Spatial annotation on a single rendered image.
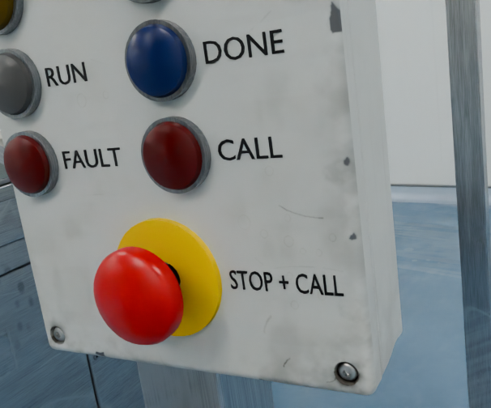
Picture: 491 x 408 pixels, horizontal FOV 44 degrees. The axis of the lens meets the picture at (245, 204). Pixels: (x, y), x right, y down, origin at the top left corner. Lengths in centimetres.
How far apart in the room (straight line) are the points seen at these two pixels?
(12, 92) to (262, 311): 14
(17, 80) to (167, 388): 20
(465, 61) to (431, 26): 243
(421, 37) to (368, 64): 358
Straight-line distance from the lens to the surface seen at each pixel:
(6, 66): 28
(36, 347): 126
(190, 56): 22
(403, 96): 389
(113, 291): 24
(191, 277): 25
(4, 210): 112
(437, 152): 386
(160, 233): 25
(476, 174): 140
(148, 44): 23
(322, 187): 21
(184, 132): 23
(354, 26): 22
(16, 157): 29
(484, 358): 155
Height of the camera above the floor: 99
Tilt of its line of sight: 13 degrees down
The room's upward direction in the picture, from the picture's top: 8 degrees counter-clockwise
